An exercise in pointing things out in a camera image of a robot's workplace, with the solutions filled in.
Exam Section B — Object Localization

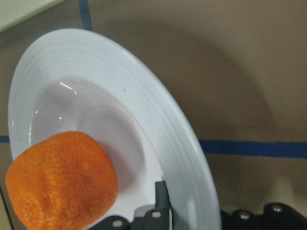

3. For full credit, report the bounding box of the white round plate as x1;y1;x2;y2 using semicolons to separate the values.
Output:
8;29;222;230

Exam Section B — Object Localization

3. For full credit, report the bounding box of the cream bear tray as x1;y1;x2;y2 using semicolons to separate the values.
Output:
0;0;63;32

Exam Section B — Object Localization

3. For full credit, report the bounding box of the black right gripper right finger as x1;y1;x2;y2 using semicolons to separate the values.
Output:
220;203;307;230

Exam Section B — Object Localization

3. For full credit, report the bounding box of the orange fruit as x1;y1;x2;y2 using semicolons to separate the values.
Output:
5;131;118;230

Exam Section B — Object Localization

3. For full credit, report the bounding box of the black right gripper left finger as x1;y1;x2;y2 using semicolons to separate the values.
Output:
90;181;173;230

